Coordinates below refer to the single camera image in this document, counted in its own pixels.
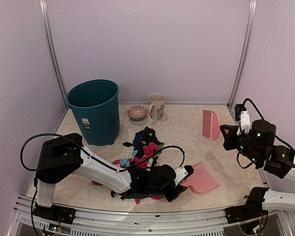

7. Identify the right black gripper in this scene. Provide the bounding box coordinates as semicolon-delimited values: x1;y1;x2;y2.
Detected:
221;124;264;166

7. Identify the pink hand brush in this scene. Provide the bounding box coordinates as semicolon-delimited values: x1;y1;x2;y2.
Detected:
202;110;220;141

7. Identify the pink dustpan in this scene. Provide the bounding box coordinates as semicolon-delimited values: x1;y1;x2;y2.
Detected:
180;162;219;195

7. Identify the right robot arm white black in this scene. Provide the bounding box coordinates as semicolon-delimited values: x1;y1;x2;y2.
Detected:
220;119;295;218

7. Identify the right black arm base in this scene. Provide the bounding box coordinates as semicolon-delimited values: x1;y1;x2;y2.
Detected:
225;187;269;224

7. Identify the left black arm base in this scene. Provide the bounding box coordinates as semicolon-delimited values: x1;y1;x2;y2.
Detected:
33;204;76;225

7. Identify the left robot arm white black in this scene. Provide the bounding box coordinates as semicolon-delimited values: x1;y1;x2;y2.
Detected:
25;133;194;219

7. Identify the pile of coloured scraps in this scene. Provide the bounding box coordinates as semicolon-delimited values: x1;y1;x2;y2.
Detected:
113;127;173;200

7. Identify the magenta scrap front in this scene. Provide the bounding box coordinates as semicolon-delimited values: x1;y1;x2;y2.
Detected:
135;196;163;205

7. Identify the beige ceramic mug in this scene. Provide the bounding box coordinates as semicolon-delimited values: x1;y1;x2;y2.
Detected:
147;93;165;120

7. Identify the patterned small bowl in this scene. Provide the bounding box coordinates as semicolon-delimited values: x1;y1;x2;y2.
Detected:
127;105;148;122

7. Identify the teal plastic bucket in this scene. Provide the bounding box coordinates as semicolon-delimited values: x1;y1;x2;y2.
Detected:
67;79;120;146

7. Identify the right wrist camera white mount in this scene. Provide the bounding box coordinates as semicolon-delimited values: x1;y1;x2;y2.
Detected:
235;104;251;136

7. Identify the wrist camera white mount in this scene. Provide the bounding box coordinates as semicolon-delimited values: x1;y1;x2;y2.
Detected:
174;165;194;186
235;104;251;136

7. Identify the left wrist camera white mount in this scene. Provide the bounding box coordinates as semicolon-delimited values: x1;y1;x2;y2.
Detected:
174;165;194;186

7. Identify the right aluminium corner post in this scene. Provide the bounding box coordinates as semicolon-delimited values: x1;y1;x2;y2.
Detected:
228;0;257;108

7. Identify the aluminium corner post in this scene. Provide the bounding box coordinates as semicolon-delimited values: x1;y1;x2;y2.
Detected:
39;0;68;109
228;0;257;108

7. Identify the aluminium front rail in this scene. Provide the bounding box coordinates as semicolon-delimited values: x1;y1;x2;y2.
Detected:
7;203;293;236

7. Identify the left aluminium corner post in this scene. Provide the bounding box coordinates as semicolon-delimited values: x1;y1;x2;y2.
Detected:
39;0;68;109

